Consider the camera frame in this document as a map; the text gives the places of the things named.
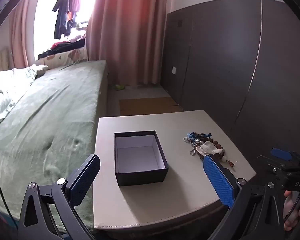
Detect green item on floor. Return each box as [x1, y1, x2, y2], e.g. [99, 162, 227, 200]
[115, 85, 125, 91]

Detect dark grey wardrobe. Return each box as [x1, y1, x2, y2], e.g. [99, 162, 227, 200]
[161, 0, 300, 168]

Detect floral green quilt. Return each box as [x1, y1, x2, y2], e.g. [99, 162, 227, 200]
[0, 64, 48, 123]

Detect black jewelry box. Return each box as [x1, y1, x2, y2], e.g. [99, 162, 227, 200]
[114, 131, 169, 187]

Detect floral pillow by window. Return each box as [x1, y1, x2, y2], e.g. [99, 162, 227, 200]
[35, 48, 88, 69]

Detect brown bead bracelet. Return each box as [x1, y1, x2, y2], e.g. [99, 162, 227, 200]
[210, 139, 239, 171]

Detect cardboard sheet on floor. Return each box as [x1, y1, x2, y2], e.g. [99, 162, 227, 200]
[119, 97, 183, 116]

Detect hanging dark clothes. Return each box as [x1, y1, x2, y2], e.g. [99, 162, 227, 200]
[52, 0, 80, 39]

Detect white wall outlet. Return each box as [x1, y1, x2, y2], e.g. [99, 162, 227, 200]
[172, 67, 177, 75]

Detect right hand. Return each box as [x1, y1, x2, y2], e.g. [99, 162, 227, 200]
[284, 191, 300, 231]

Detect pink curtain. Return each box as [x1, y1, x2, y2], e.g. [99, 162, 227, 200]
[9, 0, 38, 68]
[86, 0, 167, 86]

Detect pink curtain right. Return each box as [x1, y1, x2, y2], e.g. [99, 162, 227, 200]
[86, 0, 167, 86]

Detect pink curtain left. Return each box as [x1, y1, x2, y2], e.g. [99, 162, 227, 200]
[9, 0, 38, 68]

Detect green bed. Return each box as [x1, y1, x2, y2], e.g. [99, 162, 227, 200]
[0, 60, 108, 224]

